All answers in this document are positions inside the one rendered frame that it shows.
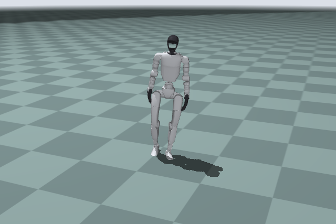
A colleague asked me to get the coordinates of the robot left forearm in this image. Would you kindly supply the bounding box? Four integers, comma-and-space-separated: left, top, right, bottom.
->
183, 75, 190, 97

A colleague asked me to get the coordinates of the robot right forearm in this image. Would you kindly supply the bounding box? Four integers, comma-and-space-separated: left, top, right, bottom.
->
148, 71, 156, 91

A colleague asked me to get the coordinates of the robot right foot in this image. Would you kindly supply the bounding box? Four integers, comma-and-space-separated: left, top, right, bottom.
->
151, 144, 159, 156

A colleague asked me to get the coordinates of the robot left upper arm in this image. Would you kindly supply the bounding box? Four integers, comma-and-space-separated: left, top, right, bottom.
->
181, 55, 189, 81

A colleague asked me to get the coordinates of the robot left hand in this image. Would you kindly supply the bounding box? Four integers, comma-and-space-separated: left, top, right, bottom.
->
181, 94, 189, 111

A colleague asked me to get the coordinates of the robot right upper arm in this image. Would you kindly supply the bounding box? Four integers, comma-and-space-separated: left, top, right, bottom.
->
151, 53, 163, 77

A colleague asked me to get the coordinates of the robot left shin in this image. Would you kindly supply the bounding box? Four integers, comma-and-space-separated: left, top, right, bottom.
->
167, 126, 177, 153

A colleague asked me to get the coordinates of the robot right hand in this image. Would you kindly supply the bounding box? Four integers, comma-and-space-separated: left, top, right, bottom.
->
147, 89, 152, 104

